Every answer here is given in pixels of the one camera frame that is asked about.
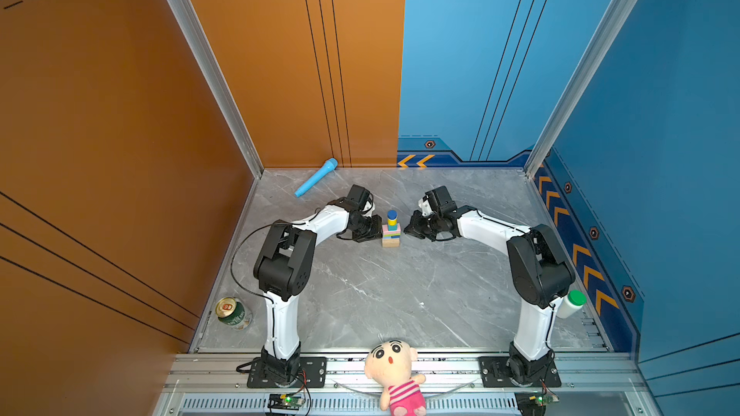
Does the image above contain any right circuit board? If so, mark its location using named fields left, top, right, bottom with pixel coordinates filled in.
left=515, top=393, right=560, bottom=416

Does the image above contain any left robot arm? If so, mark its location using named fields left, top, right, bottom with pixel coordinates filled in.
left=254, top=185, right=382, bottom=364

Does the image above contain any pink rectangular block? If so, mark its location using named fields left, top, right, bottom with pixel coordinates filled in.
left=382, top=225, right=402, bottom=236

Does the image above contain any white tape roll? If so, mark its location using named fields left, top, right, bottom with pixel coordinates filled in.
left=215, top=298, right=252, bottom=330

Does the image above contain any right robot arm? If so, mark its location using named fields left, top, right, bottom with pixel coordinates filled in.
left=404, top=186, right=587, bottom=375

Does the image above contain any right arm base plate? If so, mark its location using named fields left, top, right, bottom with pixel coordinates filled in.
left=478, top=356, right=562, bottom=388

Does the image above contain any circuit board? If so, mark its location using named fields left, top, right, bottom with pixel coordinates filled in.
left=515, top=393, right=560, bottom=416
left=266, top=394, right=308, bottom=415

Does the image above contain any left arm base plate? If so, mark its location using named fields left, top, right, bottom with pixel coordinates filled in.
left=247, top=356, right=328, bottom=389

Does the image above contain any left circuit board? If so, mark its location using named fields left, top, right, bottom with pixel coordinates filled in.
left=266, top=394, right=308, bottom=415

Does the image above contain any aluminium front rail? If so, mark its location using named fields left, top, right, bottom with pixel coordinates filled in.
left=154, top=340, right=659, bottom=415

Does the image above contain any plush doll pink shirt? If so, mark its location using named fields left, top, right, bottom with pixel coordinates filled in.
left=364, top=340, right=427, bottom=416

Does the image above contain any cyan toy microphone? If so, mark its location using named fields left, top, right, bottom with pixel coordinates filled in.
left=294, top=158, right=338, bottom=198

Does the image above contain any white bottle green cap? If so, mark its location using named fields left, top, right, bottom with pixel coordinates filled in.
left=557, top=290, right=588, bottom=319

